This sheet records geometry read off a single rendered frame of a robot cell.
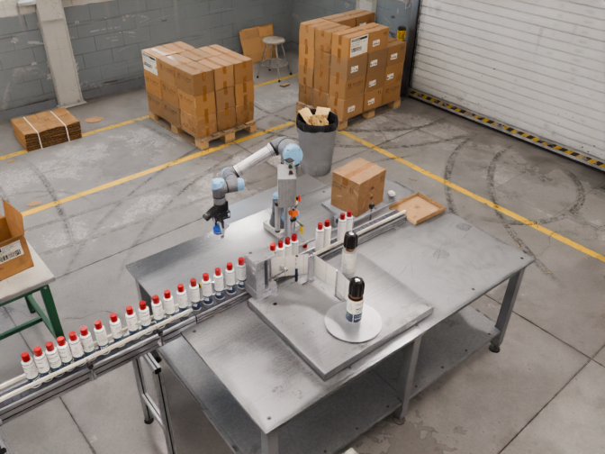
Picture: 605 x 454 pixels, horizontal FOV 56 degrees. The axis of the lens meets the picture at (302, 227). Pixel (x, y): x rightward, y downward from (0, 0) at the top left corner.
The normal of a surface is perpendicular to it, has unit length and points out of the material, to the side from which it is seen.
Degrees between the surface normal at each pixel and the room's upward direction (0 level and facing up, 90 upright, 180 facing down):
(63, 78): 90
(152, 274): 0
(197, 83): 90
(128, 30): 90
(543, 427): 0
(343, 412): 1
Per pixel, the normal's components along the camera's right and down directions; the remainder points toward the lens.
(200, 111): 0.65, 0.45
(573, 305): 0.02, -0.82
